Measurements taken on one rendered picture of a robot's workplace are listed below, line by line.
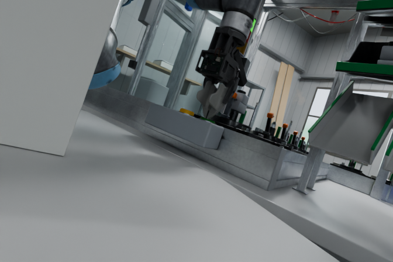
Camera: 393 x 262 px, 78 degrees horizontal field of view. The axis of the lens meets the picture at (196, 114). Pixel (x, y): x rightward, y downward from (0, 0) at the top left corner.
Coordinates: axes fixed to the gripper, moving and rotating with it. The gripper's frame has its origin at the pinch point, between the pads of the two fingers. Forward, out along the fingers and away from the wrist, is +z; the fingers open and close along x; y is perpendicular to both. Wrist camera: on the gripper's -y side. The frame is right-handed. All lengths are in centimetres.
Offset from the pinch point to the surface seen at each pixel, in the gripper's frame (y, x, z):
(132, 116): -3.5, -30.5, 8.4
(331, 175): -138, 21, 9
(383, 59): -12.3, 30.6, -24.1
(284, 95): -443, -120, -100
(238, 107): -18.9, -2.1, -5.6
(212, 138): 0.8, 3.5, 5.3
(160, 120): 3.5, -11.7, 5.7
